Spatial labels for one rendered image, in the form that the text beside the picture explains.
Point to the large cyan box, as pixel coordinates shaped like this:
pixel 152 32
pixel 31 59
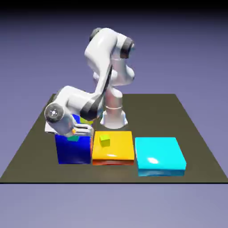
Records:
pixel 158 153

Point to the large blue box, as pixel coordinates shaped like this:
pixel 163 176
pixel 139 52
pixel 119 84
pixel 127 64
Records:
pixel 74 153

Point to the small yellow-green cube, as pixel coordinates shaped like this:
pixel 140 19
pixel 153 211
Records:
pixel 85 121
pixel 104 140

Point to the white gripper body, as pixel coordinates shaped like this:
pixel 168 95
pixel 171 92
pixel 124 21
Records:
pixel 83 126

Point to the large yellow box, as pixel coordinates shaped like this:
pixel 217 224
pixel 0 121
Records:
pixel 117 144

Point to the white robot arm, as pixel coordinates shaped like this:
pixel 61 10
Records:
pixel 106 58

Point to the small green cube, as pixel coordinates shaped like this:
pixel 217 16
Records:
pixel 73 139

